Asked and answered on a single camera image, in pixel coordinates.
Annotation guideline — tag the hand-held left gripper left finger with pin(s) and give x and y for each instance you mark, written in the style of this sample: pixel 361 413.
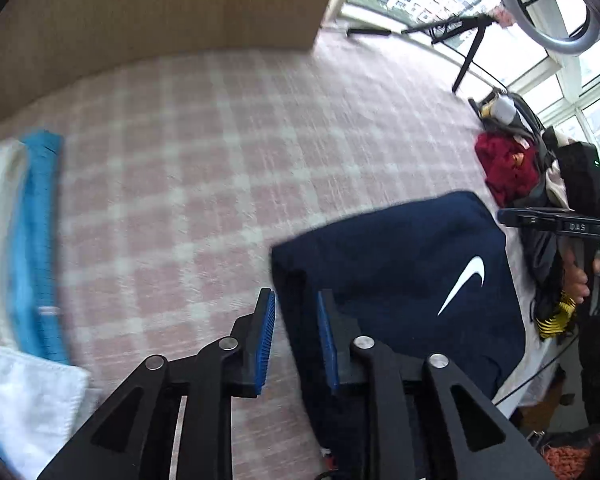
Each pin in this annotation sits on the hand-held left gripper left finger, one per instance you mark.
pixel 265 340

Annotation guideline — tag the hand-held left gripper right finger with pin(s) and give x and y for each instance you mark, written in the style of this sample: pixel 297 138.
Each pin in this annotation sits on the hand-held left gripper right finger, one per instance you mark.
pixel 327 345

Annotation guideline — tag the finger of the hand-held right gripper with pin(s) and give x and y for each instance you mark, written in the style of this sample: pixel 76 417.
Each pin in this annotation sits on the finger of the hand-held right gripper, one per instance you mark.
pixel 525 218

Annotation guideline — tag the grey garment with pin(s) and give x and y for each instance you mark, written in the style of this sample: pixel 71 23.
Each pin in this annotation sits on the grey garment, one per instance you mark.
pixel 527 120

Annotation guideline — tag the navy blue pants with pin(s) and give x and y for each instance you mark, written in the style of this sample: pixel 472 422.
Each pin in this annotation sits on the navy blue pants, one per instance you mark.
pixel 405 260

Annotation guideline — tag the person's right hand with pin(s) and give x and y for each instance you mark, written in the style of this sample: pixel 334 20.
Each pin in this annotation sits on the person's right hand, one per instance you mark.
pixel 576 280

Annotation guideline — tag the beige knit sweater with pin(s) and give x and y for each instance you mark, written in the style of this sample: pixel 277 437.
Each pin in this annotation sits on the beige knit sweater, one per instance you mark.
pixel 555 185

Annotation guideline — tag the dark red garment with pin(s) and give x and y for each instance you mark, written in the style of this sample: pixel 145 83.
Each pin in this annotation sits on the dark red garment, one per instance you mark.
pixel 500 160

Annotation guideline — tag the black yellow striped garment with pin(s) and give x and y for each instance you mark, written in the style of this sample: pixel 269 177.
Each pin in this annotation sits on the black yellow striped garment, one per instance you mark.
pixel 552 325

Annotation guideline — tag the black tripod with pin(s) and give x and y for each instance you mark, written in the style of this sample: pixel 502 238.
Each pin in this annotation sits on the black tripod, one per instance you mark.
pixel 467 57

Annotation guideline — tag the orange knit cloth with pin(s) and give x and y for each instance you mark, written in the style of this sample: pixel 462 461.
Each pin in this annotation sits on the orange knit cloth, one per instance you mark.
pixel 570 460

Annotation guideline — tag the white folded cloth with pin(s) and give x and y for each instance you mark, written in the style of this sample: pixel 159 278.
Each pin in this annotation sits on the white folded cloth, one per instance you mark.
pixel 25 400

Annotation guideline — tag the blue folded blanket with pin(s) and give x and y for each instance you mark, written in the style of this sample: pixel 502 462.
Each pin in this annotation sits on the blue folded blanket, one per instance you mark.
pixel 35 220

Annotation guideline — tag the light wooden board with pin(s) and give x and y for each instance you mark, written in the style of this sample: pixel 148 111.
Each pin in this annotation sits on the light wooden board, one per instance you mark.
pixel 155 10

